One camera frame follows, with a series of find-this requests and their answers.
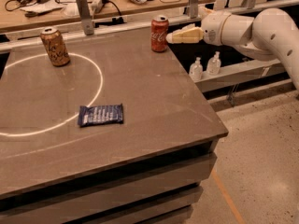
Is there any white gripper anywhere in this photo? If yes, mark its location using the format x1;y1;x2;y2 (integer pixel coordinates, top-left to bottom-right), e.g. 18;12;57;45
166;7;232;46

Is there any red coke can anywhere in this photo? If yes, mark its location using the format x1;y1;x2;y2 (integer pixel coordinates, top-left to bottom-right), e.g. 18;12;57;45
151;15;169;52

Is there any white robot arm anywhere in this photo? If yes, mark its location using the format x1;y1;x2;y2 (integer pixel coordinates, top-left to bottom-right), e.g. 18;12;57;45
166;7;299;89

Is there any blue rxbar blueberry wrapper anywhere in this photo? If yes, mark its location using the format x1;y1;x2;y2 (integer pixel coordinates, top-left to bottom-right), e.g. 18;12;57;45
78;105;123;127

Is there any brown lacroix can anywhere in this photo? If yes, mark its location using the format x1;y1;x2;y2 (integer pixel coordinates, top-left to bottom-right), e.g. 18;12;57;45
40;27;70;66

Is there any clear sanitizer bottle right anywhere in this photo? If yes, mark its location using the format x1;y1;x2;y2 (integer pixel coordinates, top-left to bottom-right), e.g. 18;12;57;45
206;51;221;75

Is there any clear sanitizer bottle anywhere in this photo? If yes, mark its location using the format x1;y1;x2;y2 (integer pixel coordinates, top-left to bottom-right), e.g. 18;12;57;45
206;51;221;75
189;57;203;82

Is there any clear sanitizer bottle left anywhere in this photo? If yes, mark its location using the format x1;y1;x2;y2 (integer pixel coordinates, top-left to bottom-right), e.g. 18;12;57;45
189;57;203;82

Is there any grey drawer cabinet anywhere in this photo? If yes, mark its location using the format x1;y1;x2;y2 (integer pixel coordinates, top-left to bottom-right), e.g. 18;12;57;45
1;142;217;224

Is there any grey metal bracket middle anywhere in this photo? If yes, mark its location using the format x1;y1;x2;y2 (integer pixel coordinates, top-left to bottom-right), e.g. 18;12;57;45
187;0;199;19

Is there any grey metal bracket left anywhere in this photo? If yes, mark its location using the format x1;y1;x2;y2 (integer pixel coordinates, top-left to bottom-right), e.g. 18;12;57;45
76;0;94;35

